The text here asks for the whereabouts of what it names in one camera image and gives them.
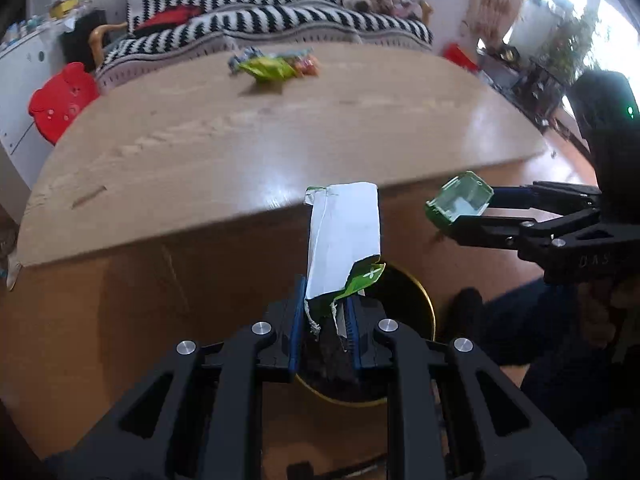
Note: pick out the yellow box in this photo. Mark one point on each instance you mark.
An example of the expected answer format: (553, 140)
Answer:
(62, 8)

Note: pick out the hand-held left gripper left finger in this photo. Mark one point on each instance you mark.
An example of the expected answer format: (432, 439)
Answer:
(297, 330)

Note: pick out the red plastic stool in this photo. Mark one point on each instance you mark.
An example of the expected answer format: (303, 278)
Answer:
(62, 100)

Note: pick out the blue white crumpled wrapper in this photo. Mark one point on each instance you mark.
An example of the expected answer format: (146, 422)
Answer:
(242, 57)

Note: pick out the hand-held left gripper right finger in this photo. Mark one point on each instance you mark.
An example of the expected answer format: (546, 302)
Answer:
(352, 335)

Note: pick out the black chair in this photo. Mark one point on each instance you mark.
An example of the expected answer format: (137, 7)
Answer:
(540, 87)

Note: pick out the red cloth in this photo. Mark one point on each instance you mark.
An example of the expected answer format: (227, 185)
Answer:
(170, 16)

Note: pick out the person's dark blue pants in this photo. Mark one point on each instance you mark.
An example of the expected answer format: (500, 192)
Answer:
(550, 365)

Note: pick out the torn white green carton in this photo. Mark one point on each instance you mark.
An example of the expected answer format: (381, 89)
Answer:
(342, 230)

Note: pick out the white cabinet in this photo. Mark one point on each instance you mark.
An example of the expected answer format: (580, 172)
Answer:
(25, 75)

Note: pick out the black white striped sofa cover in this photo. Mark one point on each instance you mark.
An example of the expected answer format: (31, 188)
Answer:
(250, 25)

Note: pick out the wooden frame sofa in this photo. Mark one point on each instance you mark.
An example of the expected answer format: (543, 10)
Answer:
(100, 40)

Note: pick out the red bag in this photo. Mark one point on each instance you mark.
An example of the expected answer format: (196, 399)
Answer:
(460, 56)

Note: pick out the pink printed bag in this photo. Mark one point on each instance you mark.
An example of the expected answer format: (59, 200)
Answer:
(407, 2)

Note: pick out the patterned curtain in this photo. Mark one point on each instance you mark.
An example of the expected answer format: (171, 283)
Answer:
(495, 5)

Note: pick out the potted green plant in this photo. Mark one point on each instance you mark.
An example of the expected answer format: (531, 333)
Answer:
(572, 40)

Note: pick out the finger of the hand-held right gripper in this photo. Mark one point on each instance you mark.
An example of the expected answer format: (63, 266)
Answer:
(545, 195)
(490, 232)

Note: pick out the person's right hand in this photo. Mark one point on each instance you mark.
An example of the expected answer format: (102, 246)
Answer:
(625, 305)

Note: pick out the orange candy wrappers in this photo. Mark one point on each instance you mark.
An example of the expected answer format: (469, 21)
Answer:
(307, 67)

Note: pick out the green yellow snack bag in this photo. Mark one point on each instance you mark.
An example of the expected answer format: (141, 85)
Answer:
(265, 69)

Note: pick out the round gold rimmed trash can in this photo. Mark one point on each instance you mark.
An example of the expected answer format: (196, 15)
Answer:
(412, 305)

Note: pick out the clutter of small bottles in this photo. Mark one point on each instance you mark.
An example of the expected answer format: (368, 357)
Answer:
(25, 27)

